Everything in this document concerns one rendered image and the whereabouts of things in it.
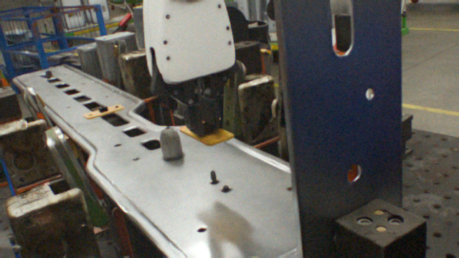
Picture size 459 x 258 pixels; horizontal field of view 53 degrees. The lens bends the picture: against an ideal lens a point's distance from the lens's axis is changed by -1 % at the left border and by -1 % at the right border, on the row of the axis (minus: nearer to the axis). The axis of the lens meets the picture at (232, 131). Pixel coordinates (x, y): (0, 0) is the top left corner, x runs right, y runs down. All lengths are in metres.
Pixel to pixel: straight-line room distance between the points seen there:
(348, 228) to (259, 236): 0.16
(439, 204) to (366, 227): 0.78
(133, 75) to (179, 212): 0.66
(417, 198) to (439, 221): 0.10
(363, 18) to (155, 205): 0.36
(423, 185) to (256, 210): 0.72
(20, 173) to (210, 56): 0.50
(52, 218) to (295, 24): 0.39
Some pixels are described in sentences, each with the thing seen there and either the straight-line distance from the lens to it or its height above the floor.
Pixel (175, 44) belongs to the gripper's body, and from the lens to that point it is 0.54.
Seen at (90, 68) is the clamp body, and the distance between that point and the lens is 1.60.
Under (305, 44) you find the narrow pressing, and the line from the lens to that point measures 0.32.
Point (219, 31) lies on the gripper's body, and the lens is 0.56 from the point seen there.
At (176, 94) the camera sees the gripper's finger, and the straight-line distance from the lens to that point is 0.56.
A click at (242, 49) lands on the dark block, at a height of 1.11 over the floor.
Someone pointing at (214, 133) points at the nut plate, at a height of 1.07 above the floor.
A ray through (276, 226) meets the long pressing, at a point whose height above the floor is 1.00.
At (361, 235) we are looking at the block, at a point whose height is 1.08.
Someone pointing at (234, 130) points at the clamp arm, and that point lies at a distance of 0.82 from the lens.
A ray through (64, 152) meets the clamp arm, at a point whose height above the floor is 1.09.
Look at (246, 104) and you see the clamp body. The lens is 0.81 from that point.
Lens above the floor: 1.28
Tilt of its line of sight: 21 degrees down
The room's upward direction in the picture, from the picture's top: 8 degrees counter-clockwise
